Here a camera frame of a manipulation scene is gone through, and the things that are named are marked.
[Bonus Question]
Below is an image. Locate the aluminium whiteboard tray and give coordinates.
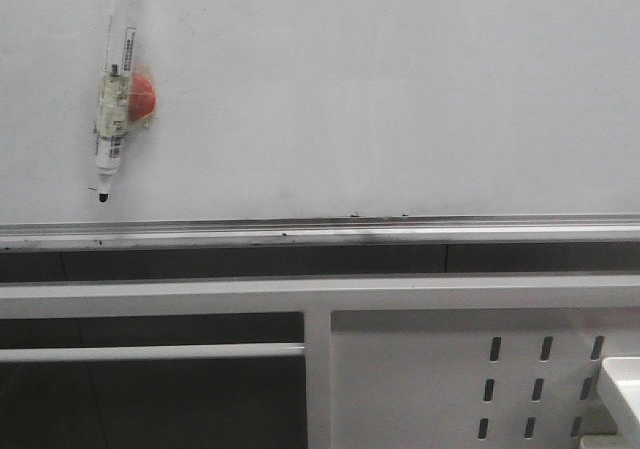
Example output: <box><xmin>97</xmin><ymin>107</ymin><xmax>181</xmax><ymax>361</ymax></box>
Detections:
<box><xmin>1</xmin><ymin>214</ymin><xmax>639</xmax><ymax>252</ymax></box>

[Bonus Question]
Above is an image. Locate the white whiteboard marker pen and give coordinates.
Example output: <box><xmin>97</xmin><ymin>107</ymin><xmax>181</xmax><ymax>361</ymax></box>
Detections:
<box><xmin>94</xmin><ymin>0</ymin><xmax>141</xmax><ymax>203</ymax></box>

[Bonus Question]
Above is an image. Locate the red round magnet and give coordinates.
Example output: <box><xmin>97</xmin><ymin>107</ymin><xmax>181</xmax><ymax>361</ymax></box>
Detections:
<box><xmin>128</xmin><ymin>71</ymin><xmax>156</xmax><ymax>122</ymax></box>

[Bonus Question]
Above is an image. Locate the white plastic bin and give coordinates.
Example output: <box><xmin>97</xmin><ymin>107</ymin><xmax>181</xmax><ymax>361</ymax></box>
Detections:
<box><xmin>597</xmin><ymin>357</ymin><xmax>639</xmax><ymax>448</ymax></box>

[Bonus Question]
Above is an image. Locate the white whiteboard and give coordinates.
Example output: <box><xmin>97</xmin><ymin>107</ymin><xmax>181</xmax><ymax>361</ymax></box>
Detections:
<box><xmin>1</xmin><ymin>0</ymin><xmax>639</xmax><ymax>224</ymax></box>

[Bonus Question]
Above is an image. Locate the white metal shelf frame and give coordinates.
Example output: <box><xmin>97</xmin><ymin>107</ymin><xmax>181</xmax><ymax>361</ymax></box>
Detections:
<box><xmin>1</xmin><ymin>274</ymin><xmax>639</xmax><ymax>448</ymax></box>

